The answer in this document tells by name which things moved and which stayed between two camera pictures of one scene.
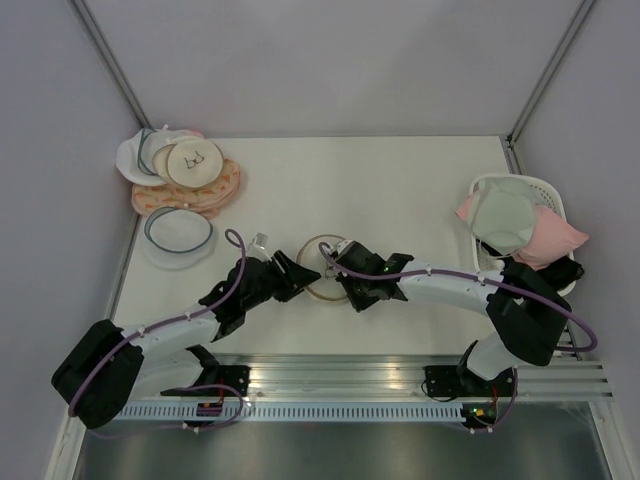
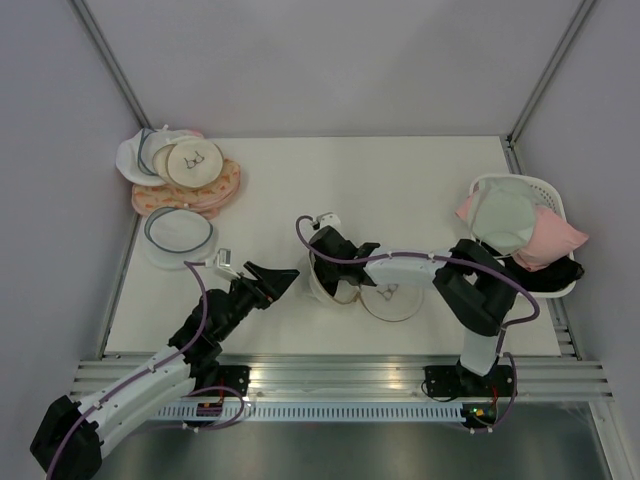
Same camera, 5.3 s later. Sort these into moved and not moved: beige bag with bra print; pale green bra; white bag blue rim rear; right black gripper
Moved: right black gripper
Not moved: white bag blue rim rear; pale green bra; beige bag with bra print
